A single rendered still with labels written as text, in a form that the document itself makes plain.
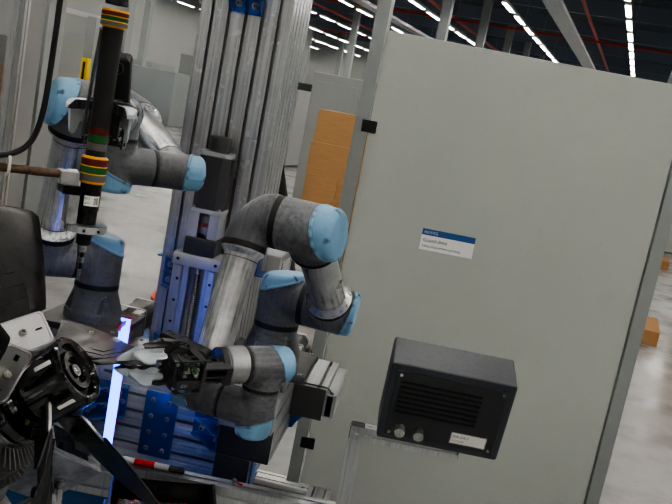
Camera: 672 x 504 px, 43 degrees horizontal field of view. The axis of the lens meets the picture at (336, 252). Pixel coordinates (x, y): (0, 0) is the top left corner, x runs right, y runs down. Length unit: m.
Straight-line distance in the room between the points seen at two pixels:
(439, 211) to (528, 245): 0.35
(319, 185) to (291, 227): 7.86
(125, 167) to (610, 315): 2.15
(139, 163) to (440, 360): 0.73
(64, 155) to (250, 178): 0.51
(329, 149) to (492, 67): 6.49
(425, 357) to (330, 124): 7.92
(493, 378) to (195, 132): 1.08
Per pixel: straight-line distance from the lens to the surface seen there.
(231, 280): 1.81
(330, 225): 1.77
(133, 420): 2.36
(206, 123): 2.37
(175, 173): 1.77
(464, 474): 3.51
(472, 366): 1.83
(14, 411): 1.47
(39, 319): 1.52
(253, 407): 1.76
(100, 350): 1.67
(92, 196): 1.48
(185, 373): 1.64
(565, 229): 3.29
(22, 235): 1.61
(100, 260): 2.31
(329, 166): 9.61
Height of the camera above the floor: 1.72
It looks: 10 degrees down
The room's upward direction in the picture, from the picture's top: 11 degrees clockwise
